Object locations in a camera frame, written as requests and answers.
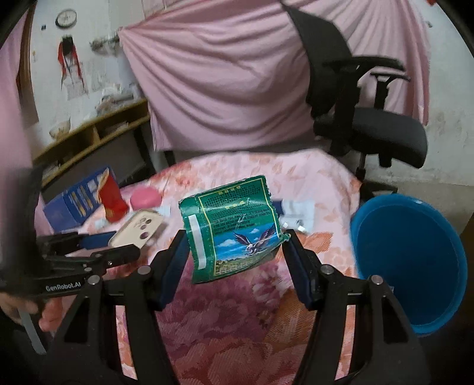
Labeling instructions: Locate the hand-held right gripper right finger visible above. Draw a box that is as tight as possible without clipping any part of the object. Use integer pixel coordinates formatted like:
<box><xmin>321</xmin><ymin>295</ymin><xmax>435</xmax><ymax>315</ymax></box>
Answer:
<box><xmin>282</xmin><ymin>229</ymin><xmax>432</xmax><ymax>385</ymax></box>

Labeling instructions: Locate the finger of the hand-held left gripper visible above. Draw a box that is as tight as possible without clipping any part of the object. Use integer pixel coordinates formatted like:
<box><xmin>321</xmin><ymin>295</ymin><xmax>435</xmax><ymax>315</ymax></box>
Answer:
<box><xmin>40</xmin><ymin>242</ymin><xmax>142</xmax><ymax>277</ymax></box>
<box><xmin>36</xmin><ymin>230</ymin><xmax>118</xmax><ymax>256</ymax></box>

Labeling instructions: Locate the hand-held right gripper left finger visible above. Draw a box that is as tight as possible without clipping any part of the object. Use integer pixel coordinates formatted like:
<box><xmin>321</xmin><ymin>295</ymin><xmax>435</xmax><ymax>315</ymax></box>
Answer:
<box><xmin>48</xmin><ymin>229</ymin><xmax>192</xmax><ymax>385</ymax></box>

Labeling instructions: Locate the red paper cup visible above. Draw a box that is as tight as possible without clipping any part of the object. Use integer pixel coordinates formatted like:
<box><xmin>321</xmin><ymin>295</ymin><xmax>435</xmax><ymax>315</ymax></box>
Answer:
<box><xmin>97</xmin><ymin>174</ymin><xmax>129</xmax><ymax>223</ymax></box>

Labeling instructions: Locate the white green carton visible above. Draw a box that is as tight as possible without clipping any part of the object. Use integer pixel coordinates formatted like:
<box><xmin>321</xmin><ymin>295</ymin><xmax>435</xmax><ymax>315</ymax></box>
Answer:
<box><xmin>281</xmin><ymin>200</ymin><xmax>316</xmax><ymax>227</ymax></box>

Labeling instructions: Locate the green printed packet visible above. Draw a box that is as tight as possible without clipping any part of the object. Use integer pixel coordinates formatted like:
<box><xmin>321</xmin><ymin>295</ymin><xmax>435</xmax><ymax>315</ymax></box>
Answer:
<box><xmin>179</xmin><ymin>175</ymin><xmax>289</xmax><ymax>285</ymax></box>

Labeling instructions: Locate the blue plastic basin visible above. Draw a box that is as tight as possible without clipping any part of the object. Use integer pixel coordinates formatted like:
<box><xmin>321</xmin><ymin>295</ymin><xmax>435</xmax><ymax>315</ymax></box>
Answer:
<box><xmin>350</xmin><ymin>194</ymin><xmax>469</xmax><ymax>337</ymax></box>

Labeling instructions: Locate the person's left hand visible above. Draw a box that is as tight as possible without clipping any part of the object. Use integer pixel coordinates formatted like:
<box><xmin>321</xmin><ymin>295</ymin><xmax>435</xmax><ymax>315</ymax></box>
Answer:
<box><xmin>0</xmin><ymin>292</ymin><xmax>64</xmax><ymax>333</ymax></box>

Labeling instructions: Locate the cream phone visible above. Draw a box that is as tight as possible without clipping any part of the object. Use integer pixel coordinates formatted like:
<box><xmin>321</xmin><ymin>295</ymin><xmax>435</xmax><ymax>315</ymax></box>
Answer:
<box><xmin>110</xmin><ymin>210</ymin><xmax>165</xmax><ymax>249</ymax></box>

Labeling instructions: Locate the silver foil wrapper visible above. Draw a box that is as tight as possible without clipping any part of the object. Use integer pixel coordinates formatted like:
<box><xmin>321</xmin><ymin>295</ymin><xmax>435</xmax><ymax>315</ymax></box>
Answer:
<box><xmin>281</xmin><ymin>218</ymin><xmax>309</xmax><ymax>235</ymax></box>

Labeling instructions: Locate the blue cardboard box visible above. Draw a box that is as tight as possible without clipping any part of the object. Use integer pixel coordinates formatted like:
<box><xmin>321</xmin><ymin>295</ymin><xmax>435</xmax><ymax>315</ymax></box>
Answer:
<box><xmin>42</xmin><ymin>165</ymin><xmax>121</xmax><ymax>232</ymax></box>

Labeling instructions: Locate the pink round container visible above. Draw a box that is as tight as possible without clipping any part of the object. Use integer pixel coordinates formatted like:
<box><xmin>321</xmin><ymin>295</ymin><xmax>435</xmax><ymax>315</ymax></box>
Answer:
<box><xmin>130</xmin><ymin>188</ymin><xmax>161</xmax><ymax>210</ymax></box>

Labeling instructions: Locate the floral pink blanket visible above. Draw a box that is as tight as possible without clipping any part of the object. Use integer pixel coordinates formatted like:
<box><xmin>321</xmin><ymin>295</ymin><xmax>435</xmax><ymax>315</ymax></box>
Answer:
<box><xmin>33</xmin><ymin>150</ymin><xmax>361</xmax><ymax>385</ymax></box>

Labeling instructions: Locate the wooden shelf desk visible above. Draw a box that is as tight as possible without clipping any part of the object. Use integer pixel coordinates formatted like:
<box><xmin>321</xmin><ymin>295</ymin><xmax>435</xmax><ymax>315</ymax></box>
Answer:
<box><xmin>31</xmin><ymin>98</ymin><xmax>156</xmax><ymax>195</ymax></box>

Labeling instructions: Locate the clutter of papers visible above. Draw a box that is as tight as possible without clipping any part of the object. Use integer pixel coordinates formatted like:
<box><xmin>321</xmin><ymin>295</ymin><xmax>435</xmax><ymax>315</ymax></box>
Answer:
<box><xmin>95</xmin><ymin>83</ymin><xmax>140</xmax><ymax>112</ymax></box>

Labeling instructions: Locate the pink hanging cloth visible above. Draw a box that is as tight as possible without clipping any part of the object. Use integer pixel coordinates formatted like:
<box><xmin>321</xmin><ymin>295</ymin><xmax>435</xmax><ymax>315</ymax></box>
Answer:
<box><xmin>0</xmin><ymin>11</ymin><xmax>39</xmax><ymax>174</ymax></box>

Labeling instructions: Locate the black office chair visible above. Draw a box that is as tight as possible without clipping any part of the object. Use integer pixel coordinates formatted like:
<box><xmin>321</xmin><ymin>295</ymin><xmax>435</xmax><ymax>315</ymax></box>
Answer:
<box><xmin>281</xmin><ymin>2</ymin><xmax>428</xmax><ymax>202</ymax></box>

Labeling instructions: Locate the pink draped curtain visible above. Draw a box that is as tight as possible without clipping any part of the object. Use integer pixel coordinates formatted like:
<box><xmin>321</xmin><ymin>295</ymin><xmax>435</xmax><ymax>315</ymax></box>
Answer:
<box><xmin>118</xmin><ymin>0</ymin><xmax>434</xmax><ymax>152</ymax></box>

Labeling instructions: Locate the grey strap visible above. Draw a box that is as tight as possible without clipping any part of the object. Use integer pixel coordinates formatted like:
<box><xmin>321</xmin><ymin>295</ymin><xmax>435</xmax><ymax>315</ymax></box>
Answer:
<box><xmin>18</xmin><ymin>310</ymin><xmax>47</xmax><ymax>355</ymax></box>

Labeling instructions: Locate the red wall hanging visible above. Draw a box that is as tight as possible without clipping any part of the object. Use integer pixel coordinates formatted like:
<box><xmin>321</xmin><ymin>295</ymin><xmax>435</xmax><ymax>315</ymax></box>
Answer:
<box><xmin>57</xmin><ymin>35</ymin><xmax>89</xmax><ymax>100</ymax></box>

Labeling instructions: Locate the round wall clock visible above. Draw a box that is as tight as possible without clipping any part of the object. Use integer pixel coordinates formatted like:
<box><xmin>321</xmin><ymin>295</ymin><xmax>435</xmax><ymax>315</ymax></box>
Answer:
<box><xmin>55</xmin><ymin>9</ymin><xmax>78</xmax><ymax>27</ymax></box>

